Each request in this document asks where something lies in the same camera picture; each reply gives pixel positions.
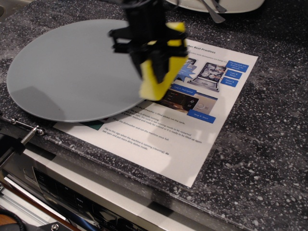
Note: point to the black metal clamp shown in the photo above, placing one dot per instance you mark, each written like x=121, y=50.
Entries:
x=10, y=145

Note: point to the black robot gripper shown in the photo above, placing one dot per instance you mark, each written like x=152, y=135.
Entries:
x=144, y=17

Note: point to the yellow sponge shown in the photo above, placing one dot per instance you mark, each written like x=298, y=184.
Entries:
x=165, y=54

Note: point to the metal fork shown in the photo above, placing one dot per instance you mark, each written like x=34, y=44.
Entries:
x=218, y=7

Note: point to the black bracket with screw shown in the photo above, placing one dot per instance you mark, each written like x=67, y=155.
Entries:
x=56, y=226

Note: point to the metal spoon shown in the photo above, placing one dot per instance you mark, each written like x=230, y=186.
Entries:
x=216, y=17

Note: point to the laminated dishwasher instruction sheet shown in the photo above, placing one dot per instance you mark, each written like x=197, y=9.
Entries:
x=174, y=136

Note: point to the grey round plate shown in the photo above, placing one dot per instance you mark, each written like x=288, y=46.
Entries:
x=71, y=74

